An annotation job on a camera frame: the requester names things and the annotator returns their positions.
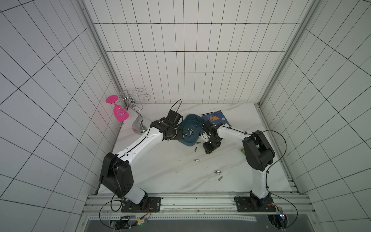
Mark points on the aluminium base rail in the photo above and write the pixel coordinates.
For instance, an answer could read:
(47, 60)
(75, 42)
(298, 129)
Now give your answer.
(197, 206)

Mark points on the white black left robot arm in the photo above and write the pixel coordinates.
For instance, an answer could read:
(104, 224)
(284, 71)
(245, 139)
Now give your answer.
(116, 173)

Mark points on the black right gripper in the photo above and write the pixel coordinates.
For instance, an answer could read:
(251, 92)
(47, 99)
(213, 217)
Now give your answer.
(207, 127)

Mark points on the chrome lamp with pink shades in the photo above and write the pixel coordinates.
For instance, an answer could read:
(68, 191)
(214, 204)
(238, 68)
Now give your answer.
(126, 103)

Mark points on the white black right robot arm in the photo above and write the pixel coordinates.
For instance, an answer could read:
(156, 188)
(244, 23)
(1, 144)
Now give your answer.
(258, 153)

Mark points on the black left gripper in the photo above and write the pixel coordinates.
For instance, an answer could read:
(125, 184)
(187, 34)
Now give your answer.
(179, 136)

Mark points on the blue Doritos chip bag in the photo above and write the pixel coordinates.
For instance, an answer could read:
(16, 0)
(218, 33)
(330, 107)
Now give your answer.
(215, 117)

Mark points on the teal plastic storage box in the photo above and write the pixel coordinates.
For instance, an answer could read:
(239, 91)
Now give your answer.
(189, 121)

